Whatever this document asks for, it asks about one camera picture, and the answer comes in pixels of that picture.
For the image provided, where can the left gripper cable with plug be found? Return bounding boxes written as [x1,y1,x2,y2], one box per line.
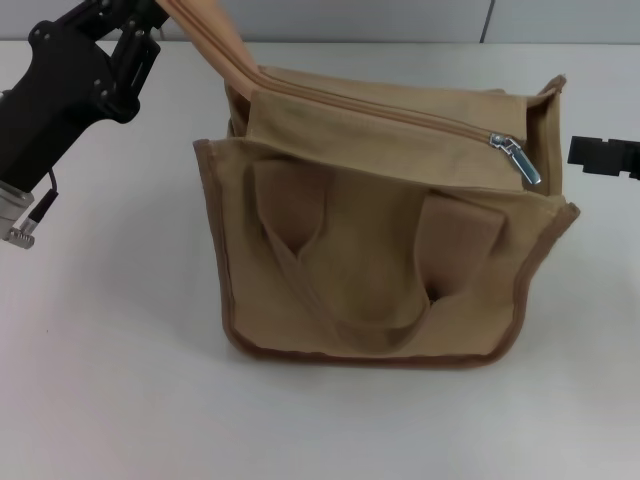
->
[6,168,62,247]

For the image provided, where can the khaki canvas food bag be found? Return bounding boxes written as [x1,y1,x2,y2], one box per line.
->
[149,0,582,375]

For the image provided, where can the silver metal zipper pull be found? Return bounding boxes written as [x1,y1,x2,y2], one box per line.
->
[488,131,544,188]

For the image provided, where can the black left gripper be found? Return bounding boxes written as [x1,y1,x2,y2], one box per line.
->
[0,0,175,195]

